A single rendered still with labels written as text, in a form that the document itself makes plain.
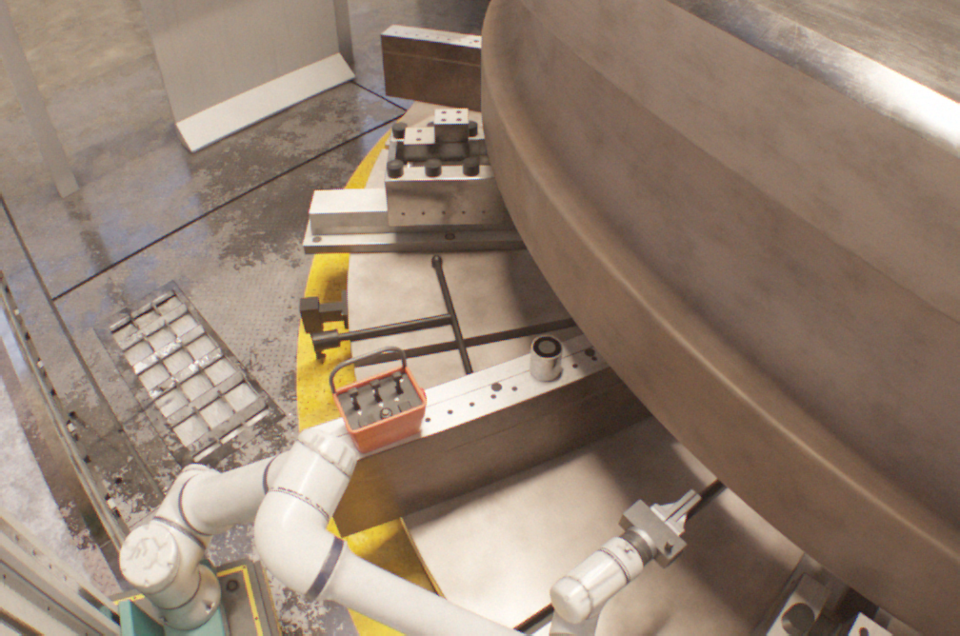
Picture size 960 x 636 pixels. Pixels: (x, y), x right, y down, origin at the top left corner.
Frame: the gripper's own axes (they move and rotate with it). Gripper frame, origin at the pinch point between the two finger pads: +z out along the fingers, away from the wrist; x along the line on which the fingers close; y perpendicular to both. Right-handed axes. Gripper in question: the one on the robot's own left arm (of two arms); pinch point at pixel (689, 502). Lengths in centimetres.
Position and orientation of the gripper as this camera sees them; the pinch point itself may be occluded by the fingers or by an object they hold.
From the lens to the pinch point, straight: 138.8
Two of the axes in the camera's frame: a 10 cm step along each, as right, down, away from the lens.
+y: 0.0, -7.2, -6.9
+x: -6.1, -5.5, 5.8
